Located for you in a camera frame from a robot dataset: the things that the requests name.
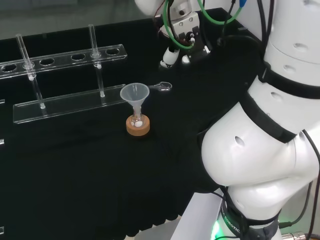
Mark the clear weighing funnel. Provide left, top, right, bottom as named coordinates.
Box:
left=148, top=81, right=174, bottom=93

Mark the clear round-bottom flask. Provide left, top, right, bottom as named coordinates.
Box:
left=130, top=107, right=145, bottom=129

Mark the clear acrylic funnel stand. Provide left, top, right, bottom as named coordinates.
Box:
left=0, top=23, right=131, bottom=125

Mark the black bench cloth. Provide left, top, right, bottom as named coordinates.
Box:
left=0, top=7, right=266, bottom=238

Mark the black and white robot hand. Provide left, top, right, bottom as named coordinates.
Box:
left=153, top=9, right=213, bottom=69

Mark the grey robot mounting plate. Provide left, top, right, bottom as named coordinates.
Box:
left=175, top=187, right=226, bottom=240

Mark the clear plastic funnel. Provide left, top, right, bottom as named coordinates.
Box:
left=119, top=83, right=150, bottom=118

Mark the green cable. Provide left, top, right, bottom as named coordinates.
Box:
left=196, top=0, right=248, bottom=26
left=161, top=0, right=196, bottom=49

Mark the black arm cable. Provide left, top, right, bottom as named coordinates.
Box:
left=217, top=0, right=275, bottom=48
left=279, top=128, right=320, bottom=240

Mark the cork ring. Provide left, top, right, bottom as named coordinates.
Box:
left=125, top=114, right=151, bottom=137

